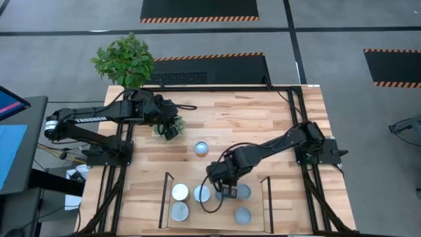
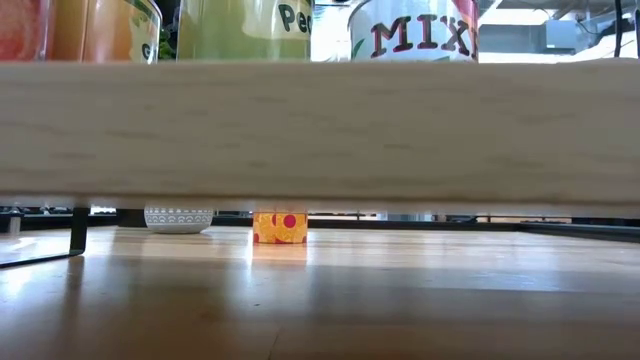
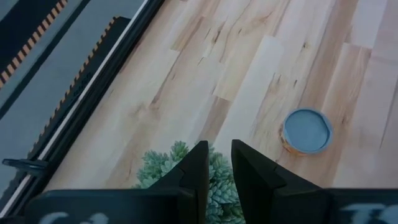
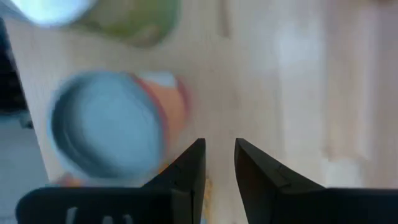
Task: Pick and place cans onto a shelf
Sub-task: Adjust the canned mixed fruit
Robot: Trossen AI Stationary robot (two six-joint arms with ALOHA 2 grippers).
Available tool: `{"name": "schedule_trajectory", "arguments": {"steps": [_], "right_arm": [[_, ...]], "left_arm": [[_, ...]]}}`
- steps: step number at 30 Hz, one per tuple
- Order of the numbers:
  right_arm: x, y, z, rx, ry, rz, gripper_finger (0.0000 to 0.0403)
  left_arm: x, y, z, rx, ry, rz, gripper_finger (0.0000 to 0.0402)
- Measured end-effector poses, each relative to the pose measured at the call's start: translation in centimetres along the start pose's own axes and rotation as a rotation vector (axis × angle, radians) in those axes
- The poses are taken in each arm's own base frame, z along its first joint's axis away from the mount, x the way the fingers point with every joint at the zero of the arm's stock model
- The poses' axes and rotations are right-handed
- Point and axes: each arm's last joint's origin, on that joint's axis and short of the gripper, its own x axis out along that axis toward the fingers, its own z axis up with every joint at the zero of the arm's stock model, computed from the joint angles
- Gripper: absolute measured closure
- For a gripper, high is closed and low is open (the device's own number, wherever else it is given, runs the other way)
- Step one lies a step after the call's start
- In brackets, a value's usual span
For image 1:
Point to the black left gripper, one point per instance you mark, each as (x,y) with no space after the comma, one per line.
(164,112)

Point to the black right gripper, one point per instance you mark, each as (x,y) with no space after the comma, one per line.
(222,172)

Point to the yellow label tall can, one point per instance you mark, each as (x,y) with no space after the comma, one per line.
(244,191)

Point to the silver-lid tin can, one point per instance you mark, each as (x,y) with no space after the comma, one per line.
(243,216)
(179,211)
(201,194)

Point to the pink teal label can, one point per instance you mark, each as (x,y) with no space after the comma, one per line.
(180,192)

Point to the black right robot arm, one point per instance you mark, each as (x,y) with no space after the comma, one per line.
(276,141)

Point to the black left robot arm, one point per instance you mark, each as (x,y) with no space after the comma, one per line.
(125,110)

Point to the small succulent in white pot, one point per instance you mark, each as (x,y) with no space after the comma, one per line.
(181,123)

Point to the black floor mat striped edge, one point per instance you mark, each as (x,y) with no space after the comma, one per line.
(394,67)
(230,70)
(197,8)

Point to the leafy tree in black pot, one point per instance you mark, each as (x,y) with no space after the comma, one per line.
(125,61)

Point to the dark grey desk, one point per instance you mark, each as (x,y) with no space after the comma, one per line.
(36,148)

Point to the blue flat panel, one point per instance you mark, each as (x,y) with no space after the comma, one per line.
(11,154)

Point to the computer monitor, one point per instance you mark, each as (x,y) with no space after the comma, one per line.
(10,103)

